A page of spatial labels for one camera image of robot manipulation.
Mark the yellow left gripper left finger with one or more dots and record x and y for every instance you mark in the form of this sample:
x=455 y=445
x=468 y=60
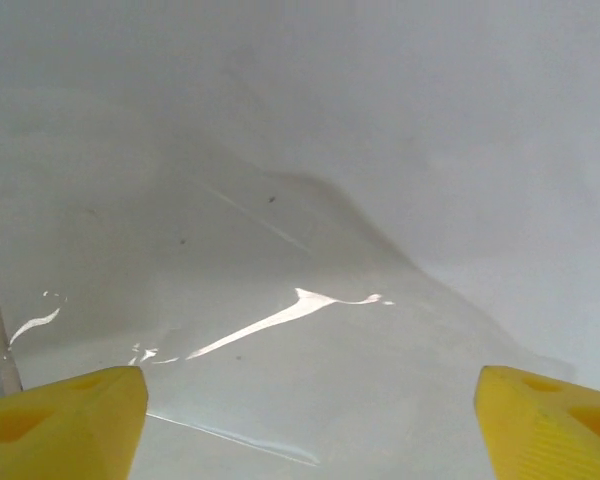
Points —
x=65 y=430

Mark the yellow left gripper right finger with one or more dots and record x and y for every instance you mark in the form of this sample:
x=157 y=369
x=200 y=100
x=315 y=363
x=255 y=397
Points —
x=545 y=435

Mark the white paper sheet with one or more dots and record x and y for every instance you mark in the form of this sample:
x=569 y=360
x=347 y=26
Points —
x=430 y=125

